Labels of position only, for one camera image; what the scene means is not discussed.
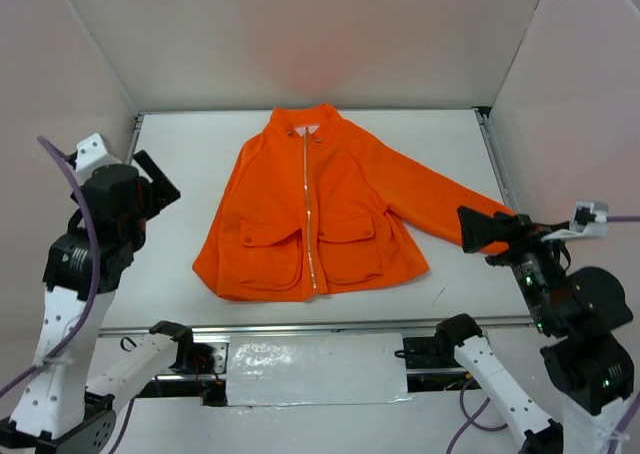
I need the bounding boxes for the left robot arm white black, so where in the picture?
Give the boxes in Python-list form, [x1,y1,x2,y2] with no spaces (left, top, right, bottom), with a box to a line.
[1,150,216,453]

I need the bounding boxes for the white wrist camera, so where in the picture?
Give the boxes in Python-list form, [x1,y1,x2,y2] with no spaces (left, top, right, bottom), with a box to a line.
[67,133,122,179]
[541,200,609,242]

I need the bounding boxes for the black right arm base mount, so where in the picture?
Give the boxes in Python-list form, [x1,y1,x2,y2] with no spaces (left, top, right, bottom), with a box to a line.
[394,333,467,393]

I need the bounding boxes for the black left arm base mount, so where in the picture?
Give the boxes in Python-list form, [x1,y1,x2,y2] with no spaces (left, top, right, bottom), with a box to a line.
[137,342,229,407]

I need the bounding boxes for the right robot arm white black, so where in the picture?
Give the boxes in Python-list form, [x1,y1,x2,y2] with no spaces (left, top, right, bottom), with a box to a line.
[434,201,639,453]

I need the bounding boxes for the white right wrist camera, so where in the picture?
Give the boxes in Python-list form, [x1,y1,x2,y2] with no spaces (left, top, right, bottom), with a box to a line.
[541,200,609,242]

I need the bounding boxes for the aluminium table frame rail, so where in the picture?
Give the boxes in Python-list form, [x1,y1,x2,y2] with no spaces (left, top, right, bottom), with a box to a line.
[101,110,530,337]

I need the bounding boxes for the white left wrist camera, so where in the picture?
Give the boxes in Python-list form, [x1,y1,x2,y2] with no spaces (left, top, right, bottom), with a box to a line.
[67,133,122,179]

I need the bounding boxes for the white foil-taped panel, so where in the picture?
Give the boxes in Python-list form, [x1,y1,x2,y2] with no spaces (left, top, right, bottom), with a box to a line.
[226,333,411,407]

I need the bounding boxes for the orange zip-up jacket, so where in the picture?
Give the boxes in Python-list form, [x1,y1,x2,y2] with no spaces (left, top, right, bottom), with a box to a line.
[192,104,504,302]

